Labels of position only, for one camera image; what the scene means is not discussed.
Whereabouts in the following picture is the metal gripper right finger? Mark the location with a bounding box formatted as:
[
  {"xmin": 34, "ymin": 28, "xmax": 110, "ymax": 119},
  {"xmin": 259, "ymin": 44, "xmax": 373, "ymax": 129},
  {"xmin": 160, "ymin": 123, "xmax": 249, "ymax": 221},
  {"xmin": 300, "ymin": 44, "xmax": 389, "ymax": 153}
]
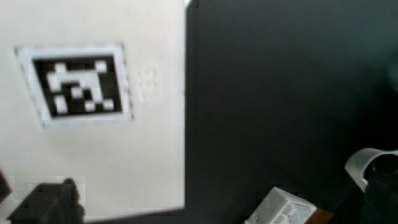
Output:
[{"xmin": 359, "ymin": 163, "xmax": 398, "ymax": 224}]

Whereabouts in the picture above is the white cabinet top block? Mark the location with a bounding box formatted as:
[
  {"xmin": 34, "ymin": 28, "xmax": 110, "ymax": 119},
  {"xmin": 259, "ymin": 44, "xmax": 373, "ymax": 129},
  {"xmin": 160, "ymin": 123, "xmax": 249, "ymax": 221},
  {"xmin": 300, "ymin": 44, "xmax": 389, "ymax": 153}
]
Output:
[{"xmin": 0, "ymin": 0, "xmax": 190, "ymax": 221}]

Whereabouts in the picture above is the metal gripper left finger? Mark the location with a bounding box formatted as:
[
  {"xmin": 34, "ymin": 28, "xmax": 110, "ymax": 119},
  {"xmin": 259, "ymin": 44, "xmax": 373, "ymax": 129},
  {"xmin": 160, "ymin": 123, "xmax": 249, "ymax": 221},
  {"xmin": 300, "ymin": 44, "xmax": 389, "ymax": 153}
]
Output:
[{"xmin": 7, "ymin": 178, "xmax": 85, "ymax": 224}]

